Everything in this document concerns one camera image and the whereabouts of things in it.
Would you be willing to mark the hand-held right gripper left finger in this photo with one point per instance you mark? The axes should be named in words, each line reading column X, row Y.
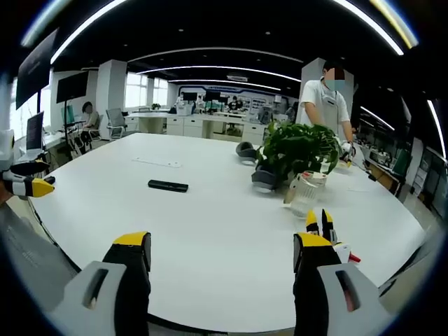
column 134, row 280

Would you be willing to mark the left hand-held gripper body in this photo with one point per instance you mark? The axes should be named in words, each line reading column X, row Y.
column 6, row 150

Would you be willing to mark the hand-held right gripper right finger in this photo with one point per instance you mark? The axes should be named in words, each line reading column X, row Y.
column 311, row 280

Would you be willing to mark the black remote control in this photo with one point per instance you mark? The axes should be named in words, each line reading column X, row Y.
column 168, row 185

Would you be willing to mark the small black device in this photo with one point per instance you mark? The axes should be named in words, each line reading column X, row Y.
column 50, row 180

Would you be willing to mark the computer monitor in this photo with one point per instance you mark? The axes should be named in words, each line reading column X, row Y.
column 35, row 131

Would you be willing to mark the spare hand-held gripper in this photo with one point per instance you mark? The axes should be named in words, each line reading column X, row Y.
column 329, row 231

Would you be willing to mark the person's grey clothing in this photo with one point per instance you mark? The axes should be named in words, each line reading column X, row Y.
column 31, row 255

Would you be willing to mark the clear glass vase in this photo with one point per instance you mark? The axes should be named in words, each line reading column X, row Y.
column 308, row 194

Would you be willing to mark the black screen on stand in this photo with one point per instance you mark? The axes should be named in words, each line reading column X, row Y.
column 71, row 87

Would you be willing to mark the grey office chair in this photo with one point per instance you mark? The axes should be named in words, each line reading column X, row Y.
column 116, row 120

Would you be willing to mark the grey padded slipper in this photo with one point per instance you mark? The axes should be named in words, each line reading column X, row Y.
column 245, row 152
column 263, row 178

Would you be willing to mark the green potted plant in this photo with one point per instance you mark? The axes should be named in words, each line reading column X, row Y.
column 297, row 147

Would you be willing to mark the cluttered workbench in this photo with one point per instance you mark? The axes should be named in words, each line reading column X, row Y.
column 381, row 164

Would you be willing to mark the white cabinet counter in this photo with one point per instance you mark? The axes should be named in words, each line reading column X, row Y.
column 196, row 124

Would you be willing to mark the large black wall screen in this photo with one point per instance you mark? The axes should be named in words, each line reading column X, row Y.
column 35, row 70

